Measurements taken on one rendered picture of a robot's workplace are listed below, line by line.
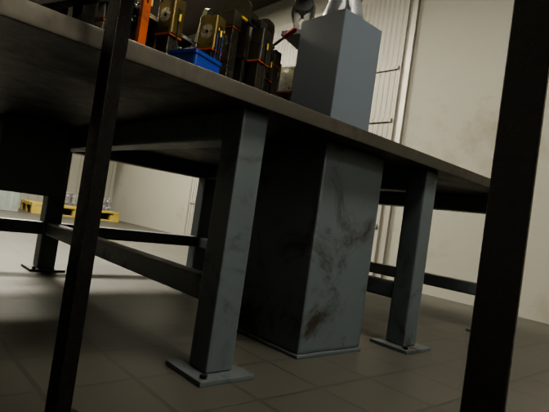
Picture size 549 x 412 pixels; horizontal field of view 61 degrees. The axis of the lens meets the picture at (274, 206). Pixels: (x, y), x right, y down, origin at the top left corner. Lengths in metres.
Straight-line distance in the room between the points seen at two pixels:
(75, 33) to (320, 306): 1.00
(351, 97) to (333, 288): 0.62
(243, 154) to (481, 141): 2.74
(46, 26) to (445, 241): 3.20
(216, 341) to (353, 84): 0.92
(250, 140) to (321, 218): 0.39
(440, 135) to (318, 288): 2.59
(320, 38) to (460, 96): 2.35
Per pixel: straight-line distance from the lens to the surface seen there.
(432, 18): 4.28
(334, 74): 1.55
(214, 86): 1.05
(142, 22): 1.56
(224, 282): 1.14
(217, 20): 1.73
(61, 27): 0.93
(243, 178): 1.14
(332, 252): 1.47
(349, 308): 1.58
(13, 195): 7.01
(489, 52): 3.90
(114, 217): 7.52
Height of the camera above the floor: 0.40
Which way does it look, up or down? 2 degrees up
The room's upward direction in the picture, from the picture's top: 8 degrees clockwise
